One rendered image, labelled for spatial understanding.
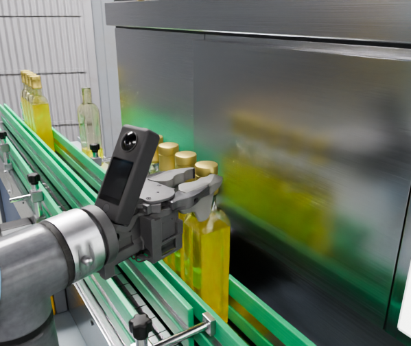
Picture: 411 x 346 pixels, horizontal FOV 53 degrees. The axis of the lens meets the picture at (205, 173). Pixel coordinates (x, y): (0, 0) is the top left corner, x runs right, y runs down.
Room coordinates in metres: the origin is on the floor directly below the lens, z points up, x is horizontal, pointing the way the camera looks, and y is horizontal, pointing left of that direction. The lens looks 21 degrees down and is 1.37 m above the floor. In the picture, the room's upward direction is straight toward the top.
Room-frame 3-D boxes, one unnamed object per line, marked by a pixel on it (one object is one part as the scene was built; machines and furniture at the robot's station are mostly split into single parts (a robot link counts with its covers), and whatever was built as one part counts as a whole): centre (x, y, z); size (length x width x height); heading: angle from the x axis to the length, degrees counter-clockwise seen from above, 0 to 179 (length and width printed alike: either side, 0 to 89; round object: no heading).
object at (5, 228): (0.99, 0.51, 0.79); 0.08 x 0.08 x 0.08; 33
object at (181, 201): (0.49, 0.03, 1.15); 0.09 x 0.05 x 0.02; 131
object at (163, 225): (0.46, 0.09, 1.12); 0.12 x 0.08 x 0.09; 139
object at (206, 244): (0.57, 0.00, 0.99); 0.06 x 0.06 x 0.21; 34
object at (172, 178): (0.56, 0.04, 1.12); 0.09 x 0.03 x 0.06; 148
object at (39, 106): (1.49, 0.60, 1.02); 0.06 x 0.06 x 0.28; 33
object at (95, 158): (1.18, 0.31, 0.94); 0.07 x 0.04 x 0.13; 123
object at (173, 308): (1.23, 0.50, 0.92); 1.75 x 0.01 x 0.08; 33
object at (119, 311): (1.18, 0.56, 0.92); 1.75 x 0.01 x 0.08; 33
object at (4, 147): (1.29, 0.68, 0.94); 0.07 x 0.04 x 0.13; 123
